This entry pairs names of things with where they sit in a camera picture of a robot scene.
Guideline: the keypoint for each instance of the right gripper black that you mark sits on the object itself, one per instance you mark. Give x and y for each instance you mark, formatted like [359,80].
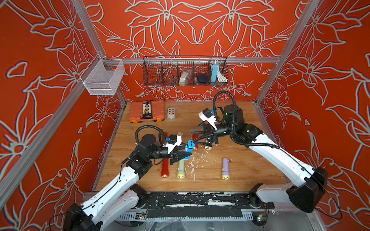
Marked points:
[209,135]

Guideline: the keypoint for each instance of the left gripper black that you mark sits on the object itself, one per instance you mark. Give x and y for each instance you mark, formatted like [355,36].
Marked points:
[178,157]

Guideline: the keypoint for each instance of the purple flashlight back row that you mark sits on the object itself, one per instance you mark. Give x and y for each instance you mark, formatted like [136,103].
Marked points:
[208,147]

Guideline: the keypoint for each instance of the purple flashlight row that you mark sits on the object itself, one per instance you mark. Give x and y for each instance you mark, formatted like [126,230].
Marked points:
[225,169]
[208,147]

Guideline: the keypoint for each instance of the blue flashlight front row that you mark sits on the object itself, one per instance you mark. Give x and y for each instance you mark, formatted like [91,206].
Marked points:
[189,148]

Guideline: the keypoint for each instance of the green flashlight front row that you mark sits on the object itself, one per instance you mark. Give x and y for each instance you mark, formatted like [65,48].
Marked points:
[181,169]

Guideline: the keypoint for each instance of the red flashlight front row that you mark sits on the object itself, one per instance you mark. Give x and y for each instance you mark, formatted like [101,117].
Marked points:
[165,166]

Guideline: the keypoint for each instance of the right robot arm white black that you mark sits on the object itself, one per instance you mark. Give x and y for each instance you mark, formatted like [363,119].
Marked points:
[307,184]

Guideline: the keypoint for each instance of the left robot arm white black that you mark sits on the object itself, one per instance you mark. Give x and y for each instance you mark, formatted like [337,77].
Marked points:
[123,192]

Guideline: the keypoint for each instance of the purple flashlight front row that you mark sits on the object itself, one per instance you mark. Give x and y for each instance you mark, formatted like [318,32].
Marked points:
[225,169]

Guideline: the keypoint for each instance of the white button box in bag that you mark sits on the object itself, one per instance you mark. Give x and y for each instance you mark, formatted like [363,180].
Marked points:
[171,113]

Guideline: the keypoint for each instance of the orange tool case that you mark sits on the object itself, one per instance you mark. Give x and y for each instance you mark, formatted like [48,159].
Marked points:
[136,111]

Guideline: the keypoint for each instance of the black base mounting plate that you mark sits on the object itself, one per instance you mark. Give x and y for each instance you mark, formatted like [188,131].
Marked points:
[202,205]

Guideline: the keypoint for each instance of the black card on case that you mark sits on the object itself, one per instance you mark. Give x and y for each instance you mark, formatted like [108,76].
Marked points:
[147,111]

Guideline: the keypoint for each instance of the dark blue round item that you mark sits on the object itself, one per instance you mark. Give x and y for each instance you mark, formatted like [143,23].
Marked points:
[202,79]

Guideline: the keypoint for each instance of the white bagged item in basket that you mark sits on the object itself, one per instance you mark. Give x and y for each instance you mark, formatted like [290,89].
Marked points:
[185,78]

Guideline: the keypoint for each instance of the light blue box in basket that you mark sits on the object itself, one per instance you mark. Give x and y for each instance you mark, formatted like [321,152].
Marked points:
[215,68]

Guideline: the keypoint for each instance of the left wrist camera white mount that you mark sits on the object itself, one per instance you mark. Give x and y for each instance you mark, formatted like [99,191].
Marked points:
[173,141]

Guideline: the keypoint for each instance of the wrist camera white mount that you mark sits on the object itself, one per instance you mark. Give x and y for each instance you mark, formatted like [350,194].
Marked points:
[173,141]
[207,115]

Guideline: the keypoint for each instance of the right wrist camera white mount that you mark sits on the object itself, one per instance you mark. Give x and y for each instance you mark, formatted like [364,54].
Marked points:
[207,115]

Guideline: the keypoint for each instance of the black wire wall basket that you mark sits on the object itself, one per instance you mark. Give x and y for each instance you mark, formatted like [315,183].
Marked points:
[182,71]

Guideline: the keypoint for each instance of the clear plastic wall bin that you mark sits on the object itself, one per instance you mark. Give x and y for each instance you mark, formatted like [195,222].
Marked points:
[103,77]

